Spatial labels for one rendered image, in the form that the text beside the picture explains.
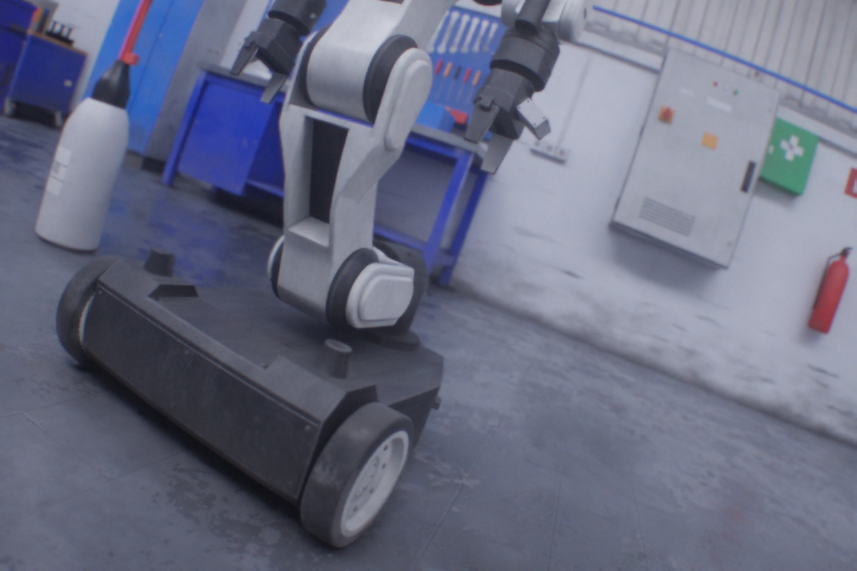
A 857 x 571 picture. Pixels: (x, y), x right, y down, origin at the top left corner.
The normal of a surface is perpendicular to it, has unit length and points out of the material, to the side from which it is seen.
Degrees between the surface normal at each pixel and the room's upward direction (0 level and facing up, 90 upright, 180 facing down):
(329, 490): 85
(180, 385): 90
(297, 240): 120
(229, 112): 90
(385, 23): 67
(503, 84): 79
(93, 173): 90
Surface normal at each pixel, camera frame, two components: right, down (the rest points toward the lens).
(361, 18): -0.18, -0.41
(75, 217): 0.53, 0.27
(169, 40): -0.23, 0.00
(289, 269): -0.44, 0.21
